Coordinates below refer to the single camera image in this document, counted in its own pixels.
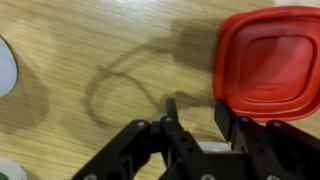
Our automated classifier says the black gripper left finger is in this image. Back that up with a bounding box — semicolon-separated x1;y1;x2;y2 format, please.
71;98;218;180

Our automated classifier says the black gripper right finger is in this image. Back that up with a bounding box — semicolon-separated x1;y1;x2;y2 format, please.
214;99;320;180

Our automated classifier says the orange plastic lid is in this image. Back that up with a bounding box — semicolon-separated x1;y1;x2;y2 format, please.
212;5;320;123

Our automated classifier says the small white cup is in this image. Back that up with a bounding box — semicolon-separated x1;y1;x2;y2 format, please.
0;156;28;180

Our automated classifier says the white bottle with black cap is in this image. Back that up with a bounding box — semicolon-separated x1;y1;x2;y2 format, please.
0;35;19;98

